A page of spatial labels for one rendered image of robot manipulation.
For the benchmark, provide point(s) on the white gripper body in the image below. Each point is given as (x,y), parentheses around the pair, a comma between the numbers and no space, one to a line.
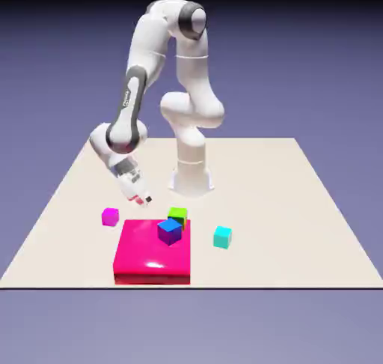
(134,188)

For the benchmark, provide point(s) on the small blue cube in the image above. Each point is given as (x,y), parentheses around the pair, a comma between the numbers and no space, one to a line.
(169,231)

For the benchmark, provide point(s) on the small cyan cube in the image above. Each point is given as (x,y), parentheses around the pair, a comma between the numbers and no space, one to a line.
(222,237)

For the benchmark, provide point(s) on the small magenta cube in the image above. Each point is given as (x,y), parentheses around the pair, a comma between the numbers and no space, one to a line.
(110,217)

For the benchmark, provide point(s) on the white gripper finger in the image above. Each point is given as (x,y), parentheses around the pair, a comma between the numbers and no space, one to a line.
(138,200)
(148,199)

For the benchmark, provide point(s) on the small green cube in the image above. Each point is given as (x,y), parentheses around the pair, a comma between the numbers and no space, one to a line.
(178,213)

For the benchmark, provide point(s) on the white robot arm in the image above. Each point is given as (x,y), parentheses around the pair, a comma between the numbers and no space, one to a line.
(193,85)

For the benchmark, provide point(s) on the large pink box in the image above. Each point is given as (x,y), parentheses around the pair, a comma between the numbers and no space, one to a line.
(140,253)

